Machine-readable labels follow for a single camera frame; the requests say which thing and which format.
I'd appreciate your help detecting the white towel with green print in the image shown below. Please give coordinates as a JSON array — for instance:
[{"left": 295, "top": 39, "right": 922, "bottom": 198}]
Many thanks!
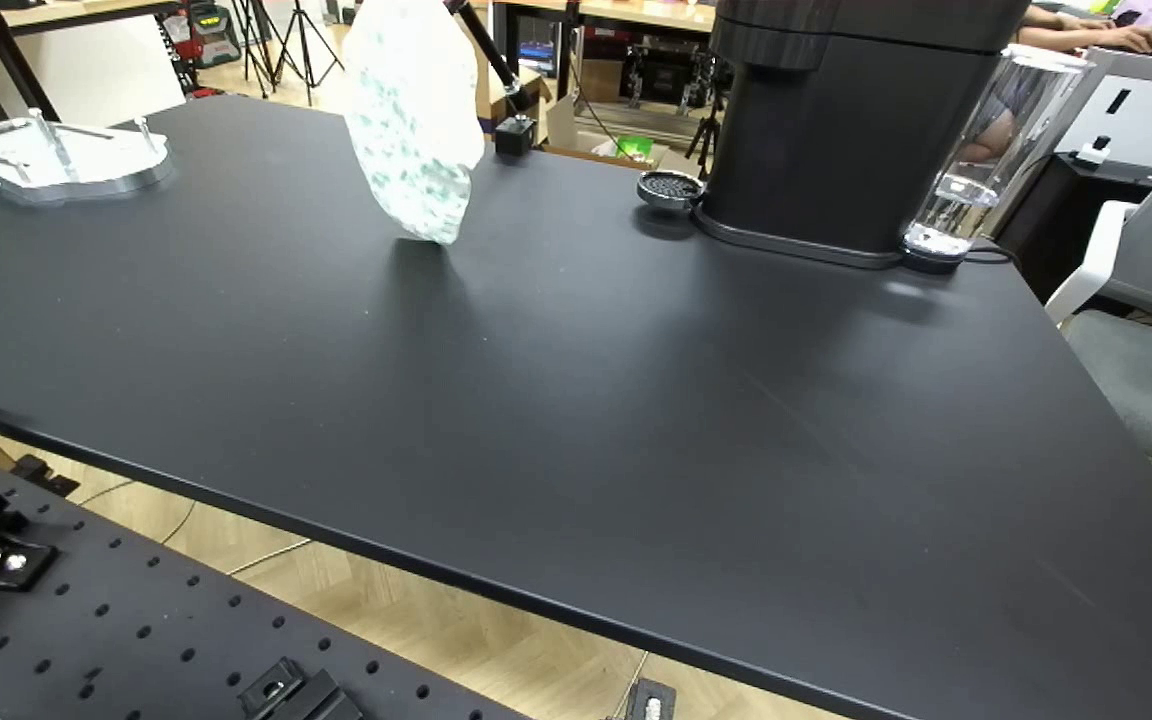
[{"left": 335, "top": 0, "right": 491, "bottom": 251}]

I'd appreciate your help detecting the round black lid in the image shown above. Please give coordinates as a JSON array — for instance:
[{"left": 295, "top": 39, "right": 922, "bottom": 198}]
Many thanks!
[{"left": 634, "top": 163, "right": 711, "bottom": 223}]

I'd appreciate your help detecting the small black and white clip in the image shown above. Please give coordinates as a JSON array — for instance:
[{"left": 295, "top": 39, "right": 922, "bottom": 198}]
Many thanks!
[{"left": 622, "top": 673, "right": 679, "bottom": 720}]

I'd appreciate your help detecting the black box-shaped machine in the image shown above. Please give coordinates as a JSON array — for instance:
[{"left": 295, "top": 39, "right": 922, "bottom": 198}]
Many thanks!
[{"left": 693, "top": 0, "right": 1036, "bottom": 272}]

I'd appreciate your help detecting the small black mounting block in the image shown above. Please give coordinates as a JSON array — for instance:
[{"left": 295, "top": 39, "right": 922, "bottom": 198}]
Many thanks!
[{"left": 237, "top": 652, "right": 376, "bottom": 720}]

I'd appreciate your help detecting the clear glass cup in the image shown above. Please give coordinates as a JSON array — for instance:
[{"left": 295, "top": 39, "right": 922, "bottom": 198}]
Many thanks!
[{"left": 900, "top": 44, "right": 1097, "bottom": 263}]

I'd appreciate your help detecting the black perforated mounting board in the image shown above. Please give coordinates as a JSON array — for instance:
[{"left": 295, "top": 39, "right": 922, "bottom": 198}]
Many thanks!
[{"left": 0, "top": 434, "right": 527, "bottom": 720}]

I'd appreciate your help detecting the white chair back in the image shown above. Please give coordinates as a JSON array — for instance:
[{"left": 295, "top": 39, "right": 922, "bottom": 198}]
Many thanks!
[{"left": 4, "top": 13, "right": 193, "bottom": 132}]

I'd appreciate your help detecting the white plastic dish rack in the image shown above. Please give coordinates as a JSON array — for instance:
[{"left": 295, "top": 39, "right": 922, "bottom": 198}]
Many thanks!
[{"left": 0, "top": 108, "right": 175, "bottom": 201}]

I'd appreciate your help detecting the long wooden desk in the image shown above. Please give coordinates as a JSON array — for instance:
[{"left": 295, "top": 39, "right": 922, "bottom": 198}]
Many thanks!
[{"left": 0, "top": 0, "right": 184, "bottom": 47}]

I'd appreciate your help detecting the black camera on jointed arm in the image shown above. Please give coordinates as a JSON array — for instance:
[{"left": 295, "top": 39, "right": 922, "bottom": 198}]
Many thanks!
[{"left": 444, "top": 0, "right": 544, "bottom": 162}]

